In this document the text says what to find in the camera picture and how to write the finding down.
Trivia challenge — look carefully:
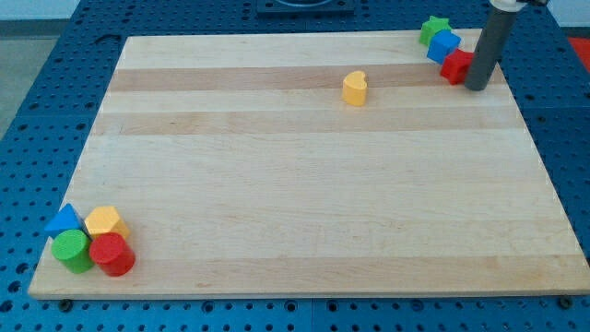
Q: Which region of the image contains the blue cube block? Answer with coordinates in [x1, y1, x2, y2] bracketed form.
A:
[427, 30, 462, 65]

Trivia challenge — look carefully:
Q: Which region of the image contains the yellow hexagon block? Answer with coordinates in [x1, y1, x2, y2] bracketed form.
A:
[84, 206, 131, 239]

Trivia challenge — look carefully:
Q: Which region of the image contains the green cylinder block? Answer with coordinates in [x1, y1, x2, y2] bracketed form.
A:
[51, 229, 94, 274]

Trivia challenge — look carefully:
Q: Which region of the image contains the white rod mount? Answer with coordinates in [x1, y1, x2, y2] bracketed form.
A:
[490, 0, 527, 13]

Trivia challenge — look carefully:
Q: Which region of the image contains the wooden board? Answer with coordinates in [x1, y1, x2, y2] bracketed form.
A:
[29, 30, 589, 300]

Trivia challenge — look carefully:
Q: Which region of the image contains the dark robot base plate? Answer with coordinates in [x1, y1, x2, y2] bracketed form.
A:
[256, 0, 356, 16]

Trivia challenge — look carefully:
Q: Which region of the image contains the red star block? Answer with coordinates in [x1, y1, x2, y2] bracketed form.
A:
[440, 49, 474, 85]

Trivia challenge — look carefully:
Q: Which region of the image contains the red cylinder block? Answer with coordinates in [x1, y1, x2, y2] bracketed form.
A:
[89, 232, 136, 277]

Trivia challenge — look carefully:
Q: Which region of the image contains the yellow heart block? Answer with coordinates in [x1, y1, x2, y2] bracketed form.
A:
[342, 71, 368, 107]

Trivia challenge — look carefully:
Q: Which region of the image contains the green star block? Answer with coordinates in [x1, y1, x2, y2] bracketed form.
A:
[419, 16, 452, 46]

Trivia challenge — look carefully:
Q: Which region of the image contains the blue triangle block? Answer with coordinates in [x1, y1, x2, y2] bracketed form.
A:
[44, 203, 85, 239]

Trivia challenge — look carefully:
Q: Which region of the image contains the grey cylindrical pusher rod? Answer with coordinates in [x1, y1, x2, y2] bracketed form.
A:
[465, 6, 517, 91]

